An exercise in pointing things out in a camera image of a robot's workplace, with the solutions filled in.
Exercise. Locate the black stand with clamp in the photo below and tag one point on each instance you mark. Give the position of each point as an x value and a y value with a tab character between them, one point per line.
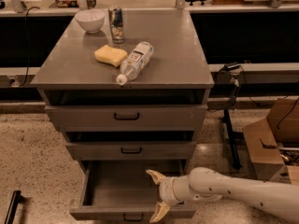
233	70

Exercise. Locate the tall metal can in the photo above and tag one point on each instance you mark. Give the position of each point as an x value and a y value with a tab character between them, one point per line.
116	24

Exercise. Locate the yellow sponge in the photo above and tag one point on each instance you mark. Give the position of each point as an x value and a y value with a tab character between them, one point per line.
110	55

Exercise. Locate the grey drawer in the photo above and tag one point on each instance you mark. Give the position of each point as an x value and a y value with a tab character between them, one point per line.
116	118
111	151
122	190

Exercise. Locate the grey middle drawer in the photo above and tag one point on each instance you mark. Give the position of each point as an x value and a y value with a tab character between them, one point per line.
111	151

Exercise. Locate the grey bottom drawer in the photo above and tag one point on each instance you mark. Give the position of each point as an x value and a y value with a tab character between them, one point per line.
122	190

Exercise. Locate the open cardboard box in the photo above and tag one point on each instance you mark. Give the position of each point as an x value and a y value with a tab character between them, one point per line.
279	127

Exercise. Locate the grey top drawer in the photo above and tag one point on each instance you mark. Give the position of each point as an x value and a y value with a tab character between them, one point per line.
116	118

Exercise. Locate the grey drawer cabinet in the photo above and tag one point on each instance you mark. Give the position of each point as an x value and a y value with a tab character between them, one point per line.
177	73

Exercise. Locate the black bar on floor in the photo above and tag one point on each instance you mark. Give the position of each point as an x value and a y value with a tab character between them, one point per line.
16	199

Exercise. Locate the white bowl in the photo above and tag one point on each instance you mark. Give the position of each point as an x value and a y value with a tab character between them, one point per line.
90	20

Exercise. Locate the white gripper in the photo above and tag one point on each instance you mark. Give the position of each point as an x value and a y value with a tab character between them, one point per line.
166	190

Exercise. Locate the clear plastic water bottle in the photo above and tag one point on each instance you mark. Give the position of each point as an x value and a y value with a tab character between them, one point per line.
134	64

